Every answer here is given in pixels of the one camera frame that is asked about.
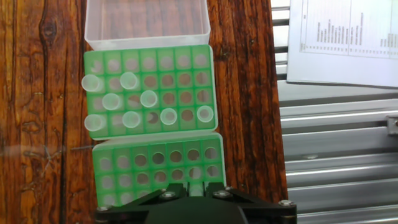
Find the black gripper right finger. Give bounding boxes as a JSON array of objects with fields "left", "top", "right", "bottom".
[{"left": 205, "top": 182, "right": 298, "bottom": 224}]

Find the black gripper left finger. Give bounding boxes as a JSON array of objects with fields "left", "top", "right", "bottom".
[{"left": 94, "top": 182, "right": 188, "bottom": 224}]

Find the clear box with green rack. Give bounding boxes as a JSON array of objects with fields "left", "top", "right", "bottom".
[
  {"left": 91, "top": 133, "right": 227, "bottom": 208},
  {"left": 83, "top": 0, "right": 219, "bottom": 141}
]

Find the brown wooden board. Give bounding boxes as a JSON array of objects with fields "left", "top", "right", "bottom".
[{"left": 0, "top": 0, "right": 289, "bottom": 224}]

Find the printed white paper sheet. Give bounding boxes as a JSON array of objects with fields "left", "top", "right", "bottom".
[{"left": 285, "top": 0, "right": 398, "bottom": 90}]

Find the aluminium post with foot bracket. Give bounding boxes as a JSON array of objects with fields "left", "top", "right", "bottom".
[{"left": 386, "top": 114, "right": 398, "bottom": 136}]

